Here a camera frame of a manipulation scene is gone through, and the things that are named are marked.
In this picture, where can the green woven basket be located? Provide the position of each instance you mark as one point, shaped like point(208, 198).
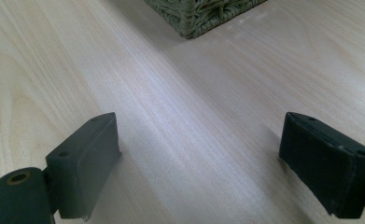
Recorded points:
point(199, 14)

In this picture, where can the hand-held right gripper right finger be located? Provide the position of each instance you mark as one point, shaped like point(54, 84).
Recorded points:
point(326, 165)

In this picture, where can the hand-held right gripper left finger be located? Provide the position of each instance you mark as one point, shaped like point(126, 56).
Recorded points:
point(83, 165)

